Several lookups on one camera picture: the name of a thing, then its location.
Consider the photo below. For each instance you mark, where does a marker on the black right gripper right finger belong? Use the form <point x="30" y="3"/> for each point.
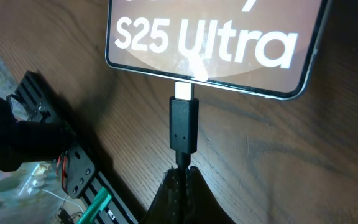
<point x="204" y="208"/>

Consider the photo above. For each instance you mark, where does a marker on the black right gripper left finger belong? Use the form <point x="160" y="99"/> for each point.
<point x="166" y="207"/>

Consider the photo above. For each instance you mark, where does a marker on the Galaxy smartphone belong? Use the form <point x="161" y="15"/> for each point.
<point x="258" y="47"/>

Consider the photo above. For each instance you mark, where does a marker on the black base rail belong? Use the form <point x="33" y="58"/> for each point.
<point x="88" y="168"/>

